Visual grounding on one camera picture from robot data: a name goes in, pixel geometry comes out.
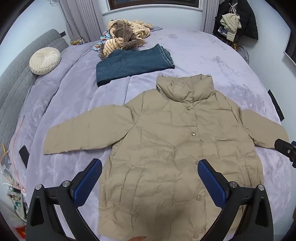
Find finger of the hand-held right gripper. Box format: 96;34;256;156
274;138;296;169

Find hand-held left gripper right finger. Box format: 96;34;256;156
198;159;274;241

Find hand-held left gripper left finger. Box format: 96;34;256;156
26;158;103;241

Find beige puffer jacket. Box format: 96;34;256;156
43;74;289;241
220;13;242;42

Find brown striped plush clothes pile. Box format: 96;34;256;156
99;19;153;60

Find standing fan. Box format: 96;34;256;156
238;45;250;64

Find lilac plush blanket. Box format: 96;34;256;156
7;27;292;241

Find grey quilted headboard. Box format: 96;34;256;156
0;29;70;149

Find folded blue jeans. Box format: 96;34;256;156
96;44;175;87

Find round cream pillow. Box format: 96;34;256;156
29;47;61;75

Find black hanging coat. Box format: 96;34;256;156
214;0;259;40

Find beige hanging puffer jacket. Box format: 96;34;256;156
220;13;242;42

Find colourful printed cloth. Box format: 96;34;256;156
92;30;110;52

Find grey curtain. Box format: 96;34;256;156
59;0;103;43
203;0;219;35

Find dark framed window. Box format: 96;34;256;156
109;0;201;11

